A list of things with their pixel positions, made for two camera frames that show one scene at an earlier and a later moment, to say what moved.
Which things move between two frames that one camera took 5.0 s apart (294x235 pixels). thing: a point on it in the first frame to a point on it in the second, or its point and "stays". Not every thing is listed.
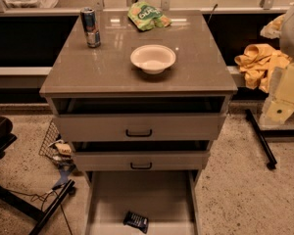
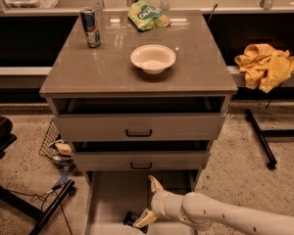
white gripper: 293,34 to 159,203
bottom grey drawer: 169,199 stays
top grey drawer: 141,118 stays
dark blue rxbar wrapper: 136,220 stays
